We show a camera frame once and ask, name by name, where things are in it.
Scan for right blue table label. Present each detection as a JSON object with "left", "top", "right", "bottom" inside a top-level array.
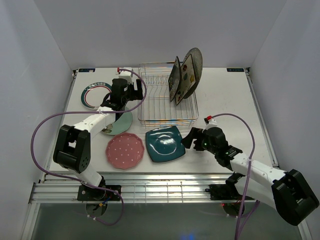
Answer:
[{"left": 226, "top": 67, "right": 245, "bottom": 73}]

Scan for black floral square plate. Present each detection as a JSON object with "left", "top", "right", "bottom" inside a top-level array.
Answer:
[{"left": 168, "top": 56, "right": 181, "bottom": 102}]

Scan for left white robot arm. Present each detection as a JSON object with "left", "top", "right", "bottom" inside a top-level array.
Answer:
[{"left": 53, "top": 78, "right": 146, "bottom": 200}]

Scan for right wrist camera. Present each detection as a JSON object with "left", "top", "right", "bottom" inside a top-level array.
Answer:
[{"left": 204, "top": 115, "right": 218, "bottom": 130}]

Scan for pink dotted plate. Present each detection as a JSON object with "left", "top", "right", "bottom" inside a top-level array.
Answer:
[{"left": 105, "top": 132, "right": 145, "bottom": 170}]

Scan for teal square plate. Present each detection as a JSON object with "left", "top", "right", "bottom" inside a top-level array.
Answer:
[{"left": 145, "top": 125, "right": 186, "bottom": 164}]

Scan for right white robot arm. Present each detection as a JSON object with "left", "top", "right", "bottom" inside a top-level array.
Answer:
[{"left": 181, "top": 127, "right": 320, "bottom": 226}]

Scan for cream floral square plate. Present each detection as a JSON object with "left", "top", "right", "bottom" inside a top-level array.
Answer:
[{"left": 175, "top": 54, "right": 196, "bottom": 105}]

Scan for white plate green rim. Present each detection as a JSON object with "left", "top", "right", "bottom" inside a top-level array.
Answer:
[{"left": 80, "top": 82, "right": 112, "bottom": 110}]

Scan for mint green flower plate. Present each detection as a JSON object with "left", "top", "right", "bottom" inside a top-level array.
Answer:
[{"left": 101, "top": 111, "right": 133, "bottom": 136}]

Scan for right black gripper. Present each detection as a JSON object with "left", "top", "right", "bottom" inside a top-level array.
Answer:
[{"left": 180, "top": 127, "right": 218, "bottom": 155}]

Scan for aluminium frame rails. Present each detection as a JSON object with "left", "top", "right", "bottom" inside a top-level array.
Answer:
[{"left": 30, "top": 67, "right": 279, "bottom": 204}]

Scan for speckled round plate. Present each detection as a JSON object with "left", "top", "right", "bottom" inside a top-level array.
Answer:
[{"left": 183, "top": 47, "right": 203, "bottom": 99}]

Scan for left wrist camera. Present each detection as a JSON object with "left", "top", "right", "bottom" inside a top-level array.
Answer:
[{"left": 117, "top": 67, "right": 133, "bottom": 83}]

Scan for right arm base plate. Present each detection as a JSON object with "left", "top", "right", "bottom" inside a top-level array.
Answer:
[{"left": 204, "top": 184, "right": 242, "bottom": 201}]

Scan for left blue table label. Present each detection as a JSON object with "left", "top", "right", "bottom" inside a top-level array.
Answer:
[{"left": 78, "top": 68, "right": 96, "bottom": 73}]

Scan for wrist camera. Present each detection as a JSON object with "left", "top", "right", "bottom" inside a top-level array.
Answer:
[
  {"left": 204, "top": 115, "right": 218, "bottom": 130},
  {"left": 117, "top": 67, "right": 133, "bottom": 83}
]

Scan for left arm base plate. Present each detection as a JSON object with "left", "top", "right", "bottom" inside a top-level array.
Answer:
[{"left": 76, "top": 185, "right": 120, "bottom": 202}]

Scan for blue table label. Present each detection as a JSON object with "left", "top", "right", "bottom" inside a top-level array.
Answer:
[
  {"left": 226, "top": 67, "right": 245, "bottom": 73},
  {"left": 78, "top": 68, "right": 96, "bottom": 73}
]

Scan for wire dish rack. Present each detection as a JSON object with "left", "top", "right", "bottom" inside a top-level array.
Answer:
[{"left": 137, "top": 61, "right": 199, "bottom": 128}]

